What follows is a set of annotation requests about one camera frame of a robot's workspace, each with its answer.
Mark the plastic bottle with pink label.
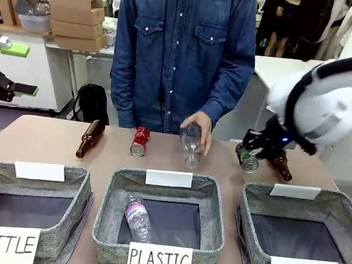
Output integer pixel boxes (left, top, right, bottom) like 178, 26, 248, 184
121, 191, 157, 244

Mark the white cabinet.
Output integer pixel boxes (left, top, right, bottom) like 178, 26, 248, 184
0, 26, 79, 115

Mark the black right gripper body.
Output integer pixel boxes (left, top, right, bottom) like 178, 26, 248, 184
241, 112, 294, 165

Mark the person's left hand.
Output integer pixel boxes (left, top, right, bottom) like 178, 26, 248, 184
181, 110, 216, 157

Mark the white table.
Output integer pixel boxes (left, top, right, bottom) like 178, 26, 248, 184
246, 54, 330, 150

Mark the paper sign reading plastic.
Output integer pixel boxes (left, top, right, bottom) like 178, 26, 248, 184
126, 240, 195, 264

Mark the person's left denim forearm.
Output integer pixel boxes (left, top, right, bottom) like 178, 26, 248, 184
197, 43, 257, 130

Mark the black backpack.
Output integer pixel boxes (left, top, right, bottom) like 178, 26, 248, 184
70, 82, 114, 125

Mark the silver green drink can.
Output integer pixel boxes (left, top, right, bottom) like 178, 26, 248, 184
239, 150, 263, 175

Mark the person's right denim forearm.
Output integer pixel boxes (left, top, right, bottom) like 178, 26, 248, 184
106, 57, 142, 129

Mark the bystander in dark jacket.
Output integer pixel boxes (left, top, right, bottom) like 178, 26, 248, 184
293, 0, 348, 65

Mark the bystander in black dress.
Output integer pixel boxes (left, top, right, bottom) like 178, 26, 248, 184
258, 0, 302, 60

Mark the paper sign reading bottle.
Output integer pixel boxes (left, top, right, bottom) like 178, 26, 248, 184
0, 224, 42, 264

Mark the large open cardboard box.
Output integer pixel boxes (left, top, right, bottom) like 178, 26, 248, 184
45, 0, 107, 28

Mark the grey fabric basket marked plastic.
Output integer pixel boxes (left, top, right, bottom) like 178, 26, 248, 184
89, 165, 232, 264

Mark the clear plastic bottle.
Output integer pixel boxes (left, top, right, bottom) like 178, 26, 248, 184
175, 121, 214, 173

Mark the grey fabric basket marked can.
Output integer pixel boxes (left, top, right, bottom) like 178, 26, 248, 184
231, 181, 352, 264

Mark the clear plastic storage bin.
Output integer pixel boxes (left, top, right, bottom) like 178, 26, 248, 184
12, 0, 55, 34

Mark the brown glass bottle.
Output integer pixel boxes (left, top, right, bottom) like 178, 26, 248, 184
267, 153, 296, 183
74, 117, 107, 162

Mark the flat cardboard box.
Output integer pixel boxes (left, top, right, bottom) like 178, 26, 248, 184
48, 16, 106, 42
51, 29, 109, 53

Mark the blank white card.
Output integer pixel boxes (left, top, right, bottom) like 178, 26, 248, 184
269, 183, 322, 202
144, 168, 194, 190
12, 160, 68, 184

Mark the small cardboard box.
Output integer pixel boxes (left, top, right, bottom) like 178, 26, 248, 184
0, 0, 25, 28

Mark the white desk with legs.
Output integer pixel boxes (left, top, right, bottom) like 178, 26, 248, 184
39, 39, 116, 107

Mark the crushed red drink can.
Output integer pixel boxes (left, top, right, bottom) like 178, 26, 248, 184
129, 125, 153, 159

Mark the person's denim shirt torso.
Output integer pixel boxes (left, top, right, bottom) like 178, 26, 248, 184
106, 0, 261, 143

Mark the grey fabric basket marked bottle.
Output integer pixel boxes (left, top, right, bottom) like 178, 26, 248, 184
0, 159, 96, 264

